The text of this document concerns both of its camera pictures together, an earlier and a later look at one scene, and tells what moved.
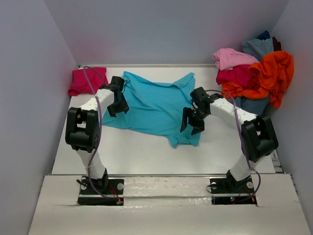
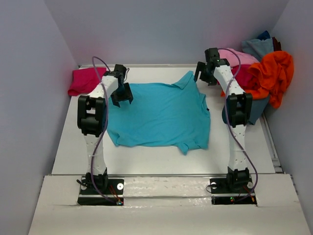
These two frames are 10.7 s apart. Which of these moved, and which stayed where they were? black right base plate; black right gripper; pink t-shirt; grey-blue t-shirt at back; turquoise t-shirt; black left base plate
Moved: turquoise t-shirt; black right gripper
Stayed: grey-blue t-shirt at back; black left base plate; black right base plate; pink t-shirt
